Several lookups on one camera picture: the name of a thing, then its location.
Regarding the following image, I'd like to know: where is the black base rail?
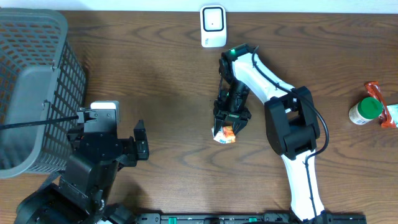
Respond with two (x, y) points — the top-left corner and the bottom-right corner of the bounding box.
(102, 203), (368, 224)

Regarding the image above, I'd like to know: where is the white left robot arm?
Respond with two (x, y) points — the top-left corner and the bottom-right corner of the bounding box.
(15, 119), (149, 223)

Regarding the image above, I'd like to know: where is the grey plastic mesh basket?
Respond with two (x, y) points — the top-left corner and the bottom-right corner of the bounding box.
(1, 8), (86, 179)

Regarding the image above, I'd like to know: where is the white barcode scanner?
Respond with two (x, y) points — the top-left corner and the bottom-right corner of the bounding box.
(200, 5), (227, 48)

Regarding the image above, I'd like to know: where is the green cap bottle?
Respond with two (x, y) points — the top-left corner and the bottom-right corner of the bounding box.
(348, 97), (382, 125)

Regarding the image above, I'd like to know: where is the orange chocolate bar wrapper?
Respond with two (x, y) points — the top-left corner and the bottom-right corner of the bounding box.
(364, 81), (397, 128)

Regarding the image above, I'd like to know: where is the orange Kleenex tissue pack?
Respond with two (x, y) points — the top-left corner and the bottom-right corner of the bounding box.
(213, 126), (236, 144)

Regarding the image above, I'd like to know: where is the green tissue pack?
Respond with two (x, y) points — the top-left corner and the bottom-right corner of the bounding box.
(387, 104), (398, 128)

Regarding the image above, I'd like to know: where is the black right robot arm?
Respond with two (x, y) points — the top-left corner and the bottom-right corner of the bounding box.
(212, 44), (326, 223)

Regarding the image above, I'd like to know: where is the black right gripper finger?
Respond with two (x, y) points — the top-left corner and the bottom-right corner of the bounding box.
(231, 118), (249, 135)
(213, 116), (225, 136)

